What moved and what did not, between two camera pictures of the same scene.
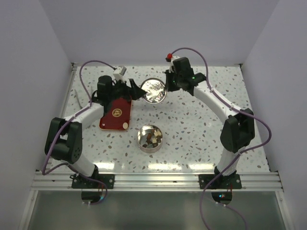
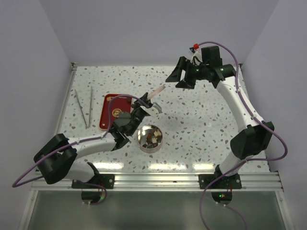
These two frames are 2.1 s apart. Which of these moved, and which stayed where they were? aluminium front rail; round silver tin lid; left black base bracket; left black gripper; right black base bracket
Moved: round silver tin lid; left black gripper
Stayed: aluminium front rail; right black base bracket; left black base bracket
